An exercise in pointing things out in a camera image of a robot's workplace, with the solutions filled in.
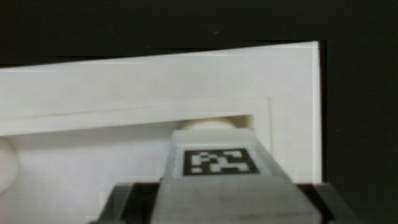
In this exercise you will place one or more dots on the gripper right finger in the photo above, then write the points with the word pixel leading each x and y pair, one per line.
pixel 342 213

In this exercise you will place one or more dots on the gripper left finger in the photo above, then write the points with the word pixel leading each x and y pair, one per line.
pixel 122 209

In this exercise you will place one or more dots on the white square table top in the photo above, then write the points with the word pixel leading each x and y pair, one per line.
pixel 75 162

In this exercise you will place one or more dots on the white U-shaped obstacle fence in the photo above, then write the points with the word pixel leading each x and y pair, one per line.
pixel 253 81

